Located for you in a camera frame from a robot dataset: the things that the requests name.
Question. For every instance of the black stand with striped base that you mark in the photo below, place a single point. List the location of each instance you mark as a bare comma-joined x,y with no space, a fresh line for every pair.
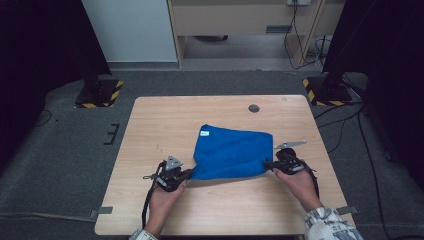
328,91
100,93

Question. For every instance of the person's left hand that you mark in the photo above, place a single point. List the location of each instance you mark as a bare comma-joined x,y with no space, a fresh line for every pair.
161,206

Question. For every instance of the dark curtain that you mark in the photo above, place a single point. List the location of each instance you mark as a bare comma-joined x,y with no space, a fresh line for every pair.
386,60
40,60

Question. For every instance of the blue towel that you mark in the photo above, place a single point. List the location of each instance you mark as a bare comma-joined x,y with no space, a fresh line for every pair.
233,153

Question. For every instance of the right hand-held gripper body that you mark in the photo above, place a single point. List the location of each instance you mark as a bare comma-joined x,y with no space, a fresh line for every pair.
290,163

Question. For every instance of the grey round table grommet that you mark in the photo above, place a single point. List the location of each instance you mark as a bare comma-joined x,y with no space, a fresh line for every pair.
254,108

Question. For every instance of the person's right hand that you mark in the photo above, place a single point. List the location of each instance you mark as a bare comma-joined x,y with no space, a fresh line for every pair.
301,188

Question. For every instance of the white cabinet panel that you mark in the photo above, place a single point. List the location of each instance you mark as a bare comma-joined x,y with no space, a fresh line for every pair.
130,30

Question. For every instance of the white power strip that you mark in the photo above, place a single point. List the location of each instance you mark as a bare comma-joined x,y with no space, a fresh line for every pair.
298,2

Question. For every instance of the grey table edge bracket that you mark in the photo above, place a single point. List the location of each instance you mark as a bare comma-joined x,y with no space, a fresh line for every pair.
101,211
347,210

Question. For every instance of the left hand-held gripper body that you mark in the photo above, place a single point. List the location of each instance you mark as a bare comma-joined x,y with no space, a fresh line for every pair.
170,178

